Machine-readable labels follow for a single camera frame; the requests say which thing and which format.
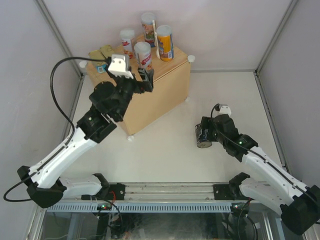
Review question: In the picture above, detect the dark navy cylindrical can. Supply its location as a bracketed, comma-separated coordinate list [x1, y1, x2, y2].
[195, 123, 212, 149]

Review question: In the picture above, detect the red white can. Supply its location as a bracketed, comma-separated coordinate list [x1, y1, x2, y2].
[134, 41, 153, 72]
[119, 28, 136, 59]

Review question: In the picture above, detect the wooden cube counter box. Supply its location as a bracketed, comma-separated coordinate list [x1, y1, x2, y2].
[86, 46, 191, 135]

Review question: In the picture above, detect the orange yellow cylindrical can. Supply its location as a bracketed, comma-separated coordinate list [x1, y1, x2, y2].
[140, 12, 156, 48]

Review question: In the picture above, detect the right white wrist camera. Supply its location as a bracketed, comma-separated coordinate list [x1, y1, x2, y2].
[213, 103, 232, 117]

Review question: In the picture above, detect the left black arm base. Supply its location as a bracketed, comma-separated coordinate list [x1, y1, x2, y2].
[81, 183, 126, 202]

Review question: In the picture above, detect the gold rectangular tin can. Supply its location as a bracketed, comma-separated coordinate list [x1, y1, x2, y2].
[99, 44, 114, 58]

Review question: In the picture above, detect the aluminium rail frame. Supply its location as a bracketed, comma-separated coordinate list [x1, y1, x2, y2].
[34, 181, 308, 201]

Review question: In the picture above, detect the black camera cable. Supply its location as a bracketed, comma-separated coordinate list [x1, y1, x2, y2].
[210, 103, 320, 226]
[2, 56, 112, 203]

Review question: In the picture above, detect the left black camera cable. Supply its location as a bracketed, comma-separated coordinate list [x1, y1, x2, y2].
[2, 56, 112, 203]

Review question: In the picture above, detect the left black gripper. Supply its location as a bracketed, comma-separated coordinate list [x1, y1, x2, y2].
[105, 67, 154, 121]

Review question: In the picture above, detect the right black camera cable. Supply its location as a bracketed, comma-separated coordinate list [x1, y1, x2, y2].
[210, 103, 320, 226]

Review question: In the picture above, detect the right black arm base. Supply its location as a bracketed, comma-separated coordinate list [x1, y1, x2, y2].
[212, 183, 255, 201]

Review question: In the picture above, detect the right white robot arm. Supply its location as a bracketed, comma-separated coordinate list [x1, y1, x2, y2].
[195, 114, 320, 236]

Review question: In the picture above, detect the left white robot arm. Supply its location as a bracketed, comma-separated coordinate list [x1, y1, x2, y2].
[17, 68, 155, 209]

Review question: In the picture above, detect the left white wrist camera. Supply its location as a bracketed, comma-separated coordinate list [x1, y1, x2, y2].
[107, 54, 134, 79]

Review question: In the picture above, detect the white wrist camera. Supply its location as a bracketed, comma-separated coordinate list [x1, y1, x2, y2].
[107, 54, 134, 79]
[213, 103, 232, 117]

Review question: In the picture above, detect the blue slotted cable duct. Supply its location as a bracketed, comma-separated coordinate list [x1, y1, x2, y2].
[46, 202, 232, 213]

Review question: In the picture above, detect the blue vegetable cylindrical can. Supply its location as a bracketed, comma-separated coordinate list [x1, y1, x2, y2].
[156, 25, 174, 62]

